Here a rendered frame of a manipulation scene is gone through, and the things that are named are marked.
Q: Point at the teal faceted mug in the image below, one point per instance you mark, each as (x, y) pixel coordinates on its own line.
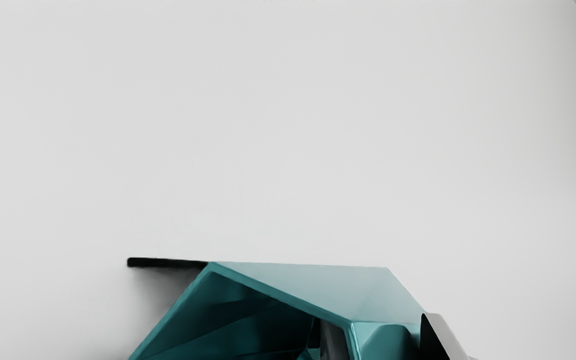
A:
(318, 287)

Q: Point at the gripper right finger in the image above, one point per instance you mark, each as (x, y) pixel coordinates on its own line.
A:
(440, 345)

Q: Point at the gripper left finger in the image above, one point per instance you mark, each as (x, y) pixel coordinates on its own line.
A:
(333, 345)

